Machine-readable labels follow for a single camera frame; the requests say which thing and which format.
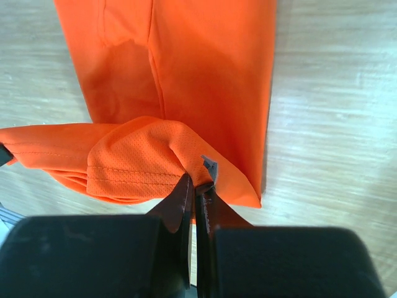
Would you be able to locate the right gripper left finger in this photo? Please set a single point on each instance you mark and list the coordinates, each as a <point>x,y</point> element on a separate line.
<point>145,255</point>

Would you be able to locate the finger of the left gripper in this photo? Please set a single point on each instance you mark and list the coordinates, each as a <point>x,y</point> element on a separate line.
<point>6,157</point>

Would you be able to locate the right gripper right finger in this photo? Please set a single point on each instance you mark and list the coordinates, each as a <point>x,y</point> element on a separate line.
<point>238,259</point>

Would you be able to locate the orange t shirt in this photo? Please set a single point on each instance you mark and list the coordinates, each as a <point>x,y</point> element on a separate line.
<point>167,84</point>

